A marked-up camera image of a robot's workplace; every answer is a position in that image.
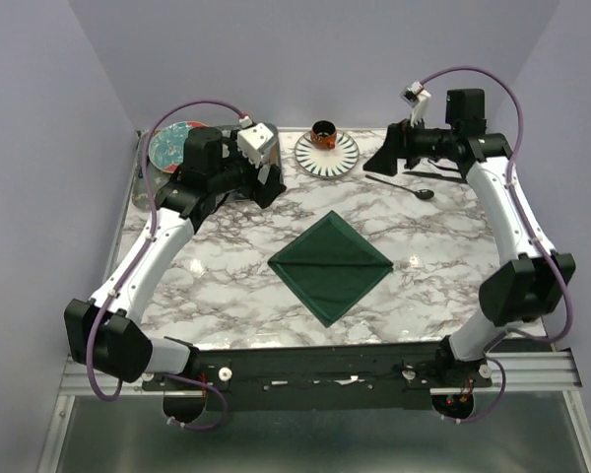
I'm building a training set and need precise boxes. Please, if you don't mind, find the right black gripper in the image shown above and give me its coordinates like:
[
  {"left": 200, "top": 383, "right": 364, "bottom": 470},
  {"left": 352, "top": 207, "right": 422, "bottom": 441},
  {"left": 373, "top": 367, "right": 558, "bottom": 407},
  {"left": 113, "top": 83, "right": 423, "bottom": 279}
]
[{"left": 361, "top": 113, "right": 456, "bottom": 176}]

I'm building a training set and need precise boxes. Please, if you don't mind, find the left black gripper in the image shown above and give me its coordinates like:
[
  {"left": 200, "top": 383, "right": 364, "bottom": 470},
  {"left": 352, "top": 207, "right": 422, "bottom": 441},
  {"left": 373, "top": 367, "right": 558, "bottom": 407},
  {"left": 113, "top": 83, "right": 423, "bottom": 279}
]
[{"left": 210, "top": 130, "right": 288, "bottom": 208}]

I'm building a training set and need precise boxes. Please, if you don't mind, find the dark green cloth napkin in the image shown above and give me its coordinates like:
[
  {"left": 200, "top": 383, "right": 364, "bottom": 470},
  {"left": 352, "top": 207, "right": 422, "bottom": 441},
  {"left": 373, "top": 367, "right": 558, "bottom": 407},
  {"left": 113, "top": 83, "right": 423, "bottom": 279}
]
[{"left": 268, "top": 211, "right": 393, "bottom": 327}]

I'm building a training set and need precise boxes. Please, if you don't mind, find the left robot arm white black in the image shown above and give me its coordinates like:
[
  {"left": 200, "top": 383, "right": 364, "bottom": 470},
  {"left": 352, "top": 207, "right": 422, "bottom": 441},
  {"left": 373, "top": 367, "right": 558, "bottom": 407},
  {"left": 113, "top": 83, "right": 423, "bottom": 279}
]
[{"left": 64, "top": 123, "right": 286, "bottom": 389}]

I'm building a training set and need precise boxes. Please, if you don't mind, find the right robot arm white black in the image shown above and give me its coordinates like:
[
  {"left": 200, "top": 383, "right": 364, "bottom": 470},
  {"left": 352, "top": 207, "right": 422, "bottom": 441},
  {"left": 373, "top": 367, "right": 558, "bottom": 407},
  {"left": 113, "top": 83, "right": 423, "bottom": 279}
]
[{"left": 362, "top": 82, "right": 575, "bottom": 386}]

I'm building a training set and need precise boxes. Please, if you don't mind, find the black spoon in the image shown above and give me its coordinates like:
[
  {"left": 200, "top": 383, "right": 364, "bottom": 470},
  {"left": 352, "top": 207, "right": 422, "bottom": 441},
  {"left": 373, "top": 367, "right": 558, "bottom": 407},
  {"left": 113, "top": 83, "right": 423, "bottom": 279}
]
[{"left": 365, "top": 175, "right": 434, "bottom": 201}]

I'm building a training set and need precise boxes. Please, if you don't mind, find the white striped saucer plate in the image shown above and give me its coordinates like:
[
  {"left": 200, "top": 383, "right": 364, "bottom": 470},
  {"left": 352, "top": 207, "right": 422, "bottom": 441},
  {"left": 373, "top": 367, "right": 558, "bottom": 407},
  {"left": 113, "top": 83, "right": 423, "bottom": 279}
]
[{"left": 294, "top": 131, "right": 361, "bottom": 179}]

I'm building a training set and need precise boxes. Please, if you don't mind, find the black knife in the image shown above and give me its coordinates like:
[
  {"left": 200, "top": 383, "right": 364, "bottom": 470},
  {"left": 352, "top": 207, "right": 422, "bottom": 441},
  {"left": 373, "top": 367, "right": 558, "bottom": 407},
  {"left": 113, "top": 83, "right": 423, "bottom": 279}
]
[{"left": 403, "top": 170, "right": 468, "bottom": 184}]

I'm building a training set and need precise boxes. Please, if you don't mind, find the brown glazed cup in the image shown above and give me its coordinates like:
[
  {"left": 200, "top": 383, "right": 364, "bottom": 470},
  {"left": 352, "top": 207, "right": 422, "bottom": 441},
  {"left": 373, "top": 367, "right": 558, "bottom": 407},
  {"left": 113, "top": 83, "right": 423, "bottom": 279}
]
[{"left": 309, "top": 120, "right": 337, "bottom": 150}]

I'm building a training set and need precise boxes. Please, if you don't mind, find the red and teal plate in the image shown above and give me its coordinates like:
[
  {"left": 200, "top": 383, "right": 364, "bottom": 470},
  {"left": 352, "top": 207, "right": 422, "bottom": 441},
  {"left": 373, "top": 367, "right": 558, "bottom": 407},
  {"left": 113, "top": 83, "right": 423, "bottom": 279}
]
[{"left": 148, "top": 120, "right": 205, "bottom": 173}]

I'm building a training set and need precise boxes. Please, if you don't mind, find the floral teal serving tray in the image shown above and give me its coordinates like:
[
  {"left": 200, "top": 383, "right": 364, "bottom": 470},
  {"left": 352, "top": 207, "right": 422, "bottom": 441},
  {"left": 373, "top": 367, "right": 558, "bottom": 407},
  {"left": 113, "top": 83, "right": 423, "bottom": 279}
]
[{"left": 130, "top": 123, "right": 280, "bottom": 212}]

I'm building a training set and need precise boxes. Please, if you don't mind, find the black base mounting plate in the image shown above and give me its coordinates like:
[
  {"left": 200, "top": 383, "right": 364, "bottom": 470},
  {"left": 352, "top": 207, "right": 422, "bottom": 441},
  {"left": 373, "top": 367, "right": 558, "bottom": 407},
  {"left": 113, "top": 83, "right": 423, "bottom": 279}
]
[{"left": 140, "top": 344, "right": 493, "bottom": 413}]

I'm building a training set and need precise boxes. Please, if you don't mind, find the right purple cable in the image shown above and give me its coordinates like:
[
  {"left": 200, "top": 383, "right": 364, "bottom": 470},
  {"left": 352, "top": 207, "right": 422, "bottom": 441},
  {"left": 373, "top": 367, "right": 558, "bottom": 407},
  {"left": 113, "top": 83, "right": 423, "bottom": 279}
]
[{"left": 418, "top": 65, "right": 576, "bottom": 425}]

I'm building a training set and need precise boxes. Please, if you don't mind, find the purple cable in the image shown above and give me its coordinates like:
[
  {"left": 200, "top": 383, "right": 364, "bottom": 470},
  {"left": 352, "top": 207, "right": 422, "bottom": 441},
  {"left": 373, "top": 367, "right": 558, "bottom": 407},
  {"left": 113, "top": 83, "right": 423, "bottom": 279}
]
[
  {"left": 418, "top": 65, "right": 576, "bottom": 425},
  {"left": 86, "top": 100, "right": 252, "bottom": 431}
]

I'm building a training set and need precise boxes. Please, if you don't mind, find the green handled utensil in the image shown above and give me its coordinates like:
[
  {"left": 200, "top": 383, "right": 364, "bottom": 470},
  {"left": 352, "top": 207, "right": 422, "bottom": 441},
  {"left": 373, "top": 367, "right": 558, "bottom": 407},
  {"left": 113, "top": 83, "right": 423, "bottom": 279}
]
[{"left": 137, "top": 154, "right": 143, "bottom": 179}]

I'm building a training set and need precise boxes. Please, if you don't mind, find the aluminium frame rail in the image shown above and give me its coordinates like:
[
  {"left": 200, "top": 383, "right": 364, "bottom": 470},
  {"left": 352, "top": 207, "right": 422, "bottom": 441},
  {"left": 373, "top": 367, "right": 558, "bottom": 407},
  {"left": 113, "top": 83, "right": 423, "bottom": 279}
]
[{"left": 34, "top": 350, "right": 591, "bottom": 473}]

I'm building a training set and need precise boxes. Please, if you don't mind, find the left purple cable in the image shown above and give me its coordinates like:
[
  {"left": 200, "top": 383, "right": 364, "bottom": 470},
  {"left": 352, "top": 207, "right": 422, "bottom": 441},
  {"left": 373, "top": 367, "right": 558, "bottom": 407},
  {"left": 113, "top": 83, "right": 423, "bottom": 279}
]
[{"left": 86, "top": 100, "right": 252, "bottom": 431}]

